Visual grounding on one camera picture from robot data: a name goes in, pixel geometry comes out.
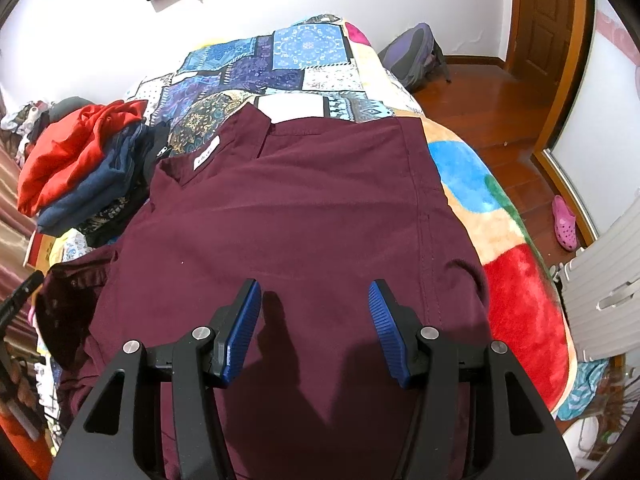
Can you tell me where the black wire fan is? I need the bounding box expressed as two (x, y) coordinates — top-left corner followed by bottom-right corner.
(595, 375), (640, 453)

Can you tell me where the brown striped curtain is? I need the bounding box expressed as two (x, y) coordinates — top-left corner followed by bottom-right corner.
(0, 150), (38, 286)

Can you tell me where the grey purple backpack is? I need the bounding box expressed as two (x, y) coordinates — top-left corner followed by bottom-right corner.
(377, 22), (451, 93)

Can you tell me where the white plastic chair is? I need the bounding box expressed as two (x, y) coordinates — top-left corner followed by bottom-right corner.
(557, 217), (640, 361)

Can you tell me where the colourful fleece blanket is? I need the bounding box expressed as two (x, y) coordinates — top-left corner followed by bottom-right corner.
(347, 17), (578, 413)

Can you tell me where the pile of clutter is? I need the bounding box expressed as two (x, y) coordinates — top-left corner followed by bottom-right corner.
(0, 100), (56, 161)

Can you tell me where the red garment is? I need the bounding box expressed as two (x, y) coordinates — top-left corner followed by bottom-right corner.
(17, 100), (150, 217)

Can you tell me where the brown wooden door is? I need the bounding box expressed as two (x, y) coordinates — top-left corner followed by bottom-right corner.
(505, 0), (586, 78)

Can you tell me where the grey garment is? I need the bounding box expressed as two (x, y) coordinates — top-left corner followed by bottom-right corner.
(50, 96), (92, 122)

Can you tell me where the white sliding door with hearts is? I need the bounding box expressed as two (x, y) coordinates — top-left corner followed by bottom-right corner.
(545, 0), (640, 246)

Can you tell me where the pink slipper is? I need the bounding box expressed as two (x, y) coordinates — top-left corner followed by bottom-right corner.
(551, 195), (578, 252)

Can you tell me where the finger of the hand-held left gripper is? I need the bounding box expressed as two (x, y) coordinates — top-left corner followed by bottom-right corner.
(0, 270), (45, 328)

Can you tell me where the navy blue garment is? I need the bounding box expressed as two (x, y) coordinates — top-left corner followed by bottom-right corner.
(36, 122), (151, 236)

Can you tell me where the blue patchwork bed sheet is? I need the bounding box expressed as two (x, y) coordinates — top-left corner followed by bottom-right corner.
(125, 10), (423, 161)

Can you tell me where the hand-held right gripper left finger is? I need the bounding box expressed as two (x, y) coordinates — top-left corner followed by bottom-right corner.
(50, 278), (263, 480)

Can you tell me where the dark patterned garment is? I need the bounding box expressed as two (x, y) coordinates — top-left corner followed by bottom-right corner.
(80, 120), (173, 248)

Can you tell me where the wooden wardrobe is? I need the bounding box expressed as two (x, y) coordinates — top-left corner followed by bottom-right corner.
(530, 0), (601, 241)

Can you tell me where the teal patterned cloth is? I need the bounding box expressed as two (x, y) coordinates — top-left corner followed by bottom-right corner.
(555, 357), (612, 422)

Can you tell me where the maroon button shirt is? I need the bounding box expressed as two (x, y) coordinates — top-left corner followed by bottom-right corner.
(35, 110), (493, 480)

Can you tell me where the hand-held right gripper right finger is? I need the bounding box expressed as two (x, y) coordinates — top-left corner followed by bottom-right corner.
(368, 278), (573, 480)

